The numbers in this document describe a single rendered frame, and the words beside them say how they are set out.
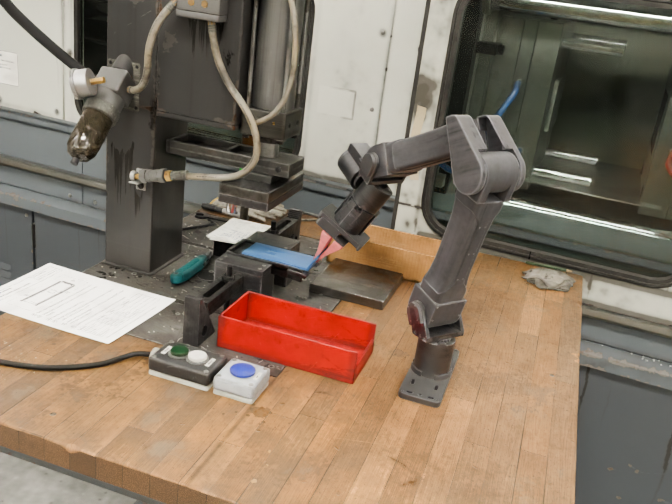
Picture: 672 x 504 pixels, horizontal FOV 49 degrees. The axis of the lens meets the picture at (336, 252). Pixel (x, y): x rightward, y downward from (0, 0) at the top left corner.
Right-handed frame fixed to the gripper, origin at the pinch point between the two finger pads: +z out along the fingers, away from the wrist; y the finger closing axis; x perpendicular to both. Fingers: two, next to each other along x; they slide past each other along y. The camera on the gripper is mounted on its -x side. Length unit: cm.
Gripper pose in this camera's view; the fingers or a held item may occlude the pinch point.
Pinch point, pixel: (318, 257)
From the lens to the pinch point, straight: 143.4
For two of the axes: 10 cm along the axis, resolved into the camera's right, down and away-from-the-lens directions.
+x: -3.0, 2.9, -9.1
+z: -6.0, 6.9, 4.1
